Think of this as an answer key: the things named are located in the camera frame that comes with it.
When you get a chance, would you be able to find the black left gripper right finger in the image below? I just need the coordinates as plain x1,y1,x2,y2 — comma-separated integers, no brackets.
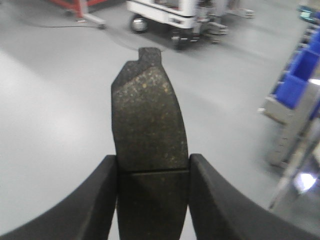
189,153,319,240

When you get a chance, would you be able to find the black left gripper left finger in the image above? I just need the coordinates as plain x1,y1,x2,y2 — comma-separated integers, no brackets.
0,155,117,240

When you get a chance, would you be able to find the dark brake pad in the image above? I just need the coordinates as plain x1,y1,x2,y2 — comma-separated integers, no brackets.
111,47,190,240

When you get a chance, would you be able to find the metal shelving rack with bins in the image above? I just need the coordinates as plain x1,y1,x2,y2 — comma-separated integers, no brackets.
259,0,320,210

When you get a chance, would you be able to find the white wheeled cart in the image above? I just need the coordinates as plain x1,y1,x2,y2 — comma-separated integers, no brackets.
126,0,256,50

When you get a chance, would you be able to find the red metal stand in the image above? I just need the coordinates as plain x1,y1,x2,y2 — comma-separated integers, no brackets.
48,0,126,30

